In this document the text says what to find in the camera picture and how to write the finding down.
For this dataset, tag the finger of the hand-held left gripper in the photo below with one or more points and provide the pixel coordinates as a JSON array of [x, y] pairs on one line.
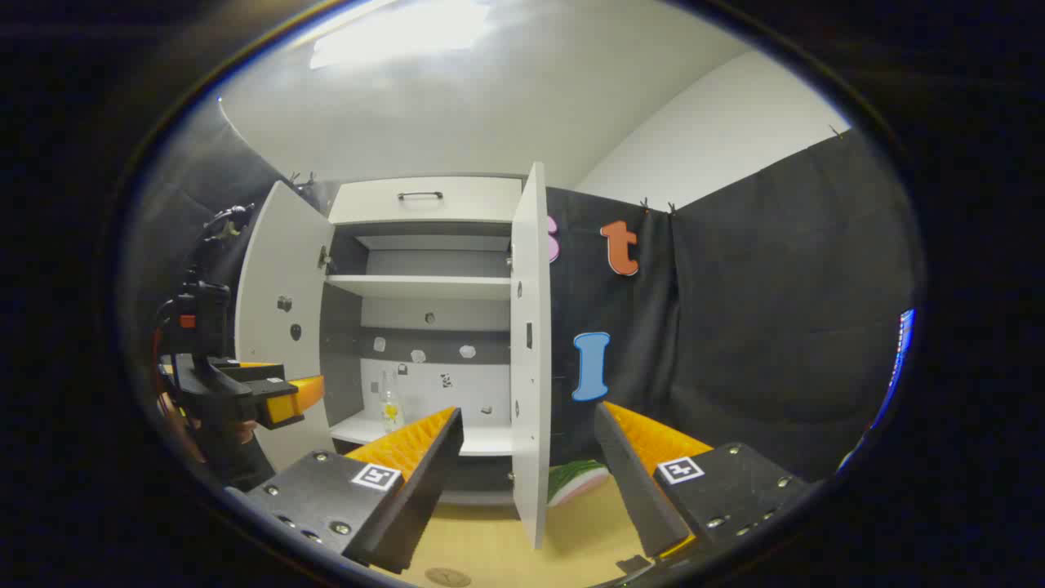
[[282, 402], [257, 372]]

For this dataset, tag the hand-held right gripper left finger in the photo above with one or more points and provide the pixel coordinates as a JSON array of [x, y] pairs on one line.
[[424, 482]]

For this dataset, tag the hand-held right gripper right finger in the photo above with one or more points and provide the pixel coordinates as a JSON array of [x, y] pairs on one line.
[[633, 482]]

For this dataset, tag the white cabinet door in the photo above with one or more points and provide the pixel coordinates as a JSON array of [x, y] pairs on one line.
[[273, 343], [531, 343]]

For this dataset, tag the clear glass bottle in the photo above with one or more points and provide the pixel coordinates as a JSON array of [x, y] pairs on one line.
[[392, 408]]

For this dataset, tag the round brown coaster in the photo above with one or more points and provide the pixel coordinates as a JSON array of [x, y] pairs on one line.
[[447, 577]]

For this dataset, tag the white and grey cabinet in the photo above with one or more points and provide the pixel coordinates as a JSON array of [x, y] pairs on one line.
[[424, 286]]

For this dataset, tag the white cabinet drawer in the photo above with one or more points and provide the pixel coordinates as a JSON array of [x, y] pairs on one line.
[[473, 200]]

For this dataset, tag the toy watermelon slice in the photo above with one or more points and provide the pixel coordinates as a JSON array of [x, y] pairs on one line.
[[575, 480]]

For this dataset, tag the black backdrop cloth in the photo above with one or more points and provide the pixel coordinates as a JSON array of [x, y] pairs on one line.
[[775, 327]]

